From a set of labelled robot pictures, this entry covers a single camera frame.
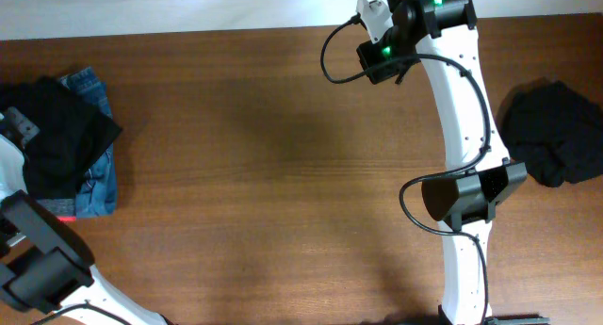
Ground black pants with red waistband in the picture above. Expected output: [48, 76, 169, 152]
[1, 76, 122, 219]

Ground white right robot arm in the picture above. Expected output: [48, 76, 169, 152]
[356, 0, 527, 324]

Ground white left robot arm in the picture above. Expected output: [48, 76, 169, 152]
[1, 114, 170, 325]

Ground black folded garment right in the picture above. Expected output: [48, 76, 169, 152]
[500, 81, 602, 187]

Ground blue denim jeans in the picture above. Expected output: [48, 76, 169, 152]
[57, 67, 118, 219]

